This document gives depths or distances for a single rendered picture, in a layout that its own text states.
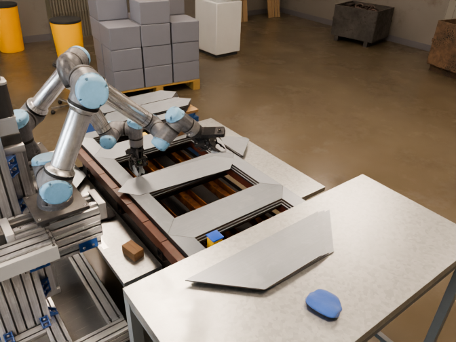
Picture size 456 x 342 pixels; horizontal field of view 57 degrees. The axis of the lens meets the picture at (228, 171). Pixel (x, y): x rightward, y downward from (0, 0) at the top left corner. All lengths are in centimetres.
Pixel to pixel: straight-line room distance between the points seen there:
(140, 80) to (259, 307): 458
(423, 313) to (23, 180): 248
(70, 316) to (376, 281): 168
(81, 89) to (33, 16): 728
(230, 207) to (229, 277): 74
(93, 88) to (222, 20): 594
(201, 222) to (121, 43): 374
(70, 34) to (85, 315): 504
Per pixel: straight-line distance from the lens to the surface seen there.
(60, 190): 173
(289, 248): 162
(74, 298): 270
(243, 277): 149
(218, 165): 252
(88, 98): 159
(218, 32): 743
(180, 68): 589
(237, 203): 220
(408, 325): 299
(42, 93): 233
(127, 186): 236
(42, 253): 189
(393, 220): 194
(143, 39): 559
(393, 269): 170
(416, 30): 942
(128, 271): 210
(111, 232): 233
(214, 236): 193
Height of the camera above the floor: 214
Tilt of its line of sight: 31 degrees down
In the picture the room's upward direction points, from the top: 2 degrees clockwise
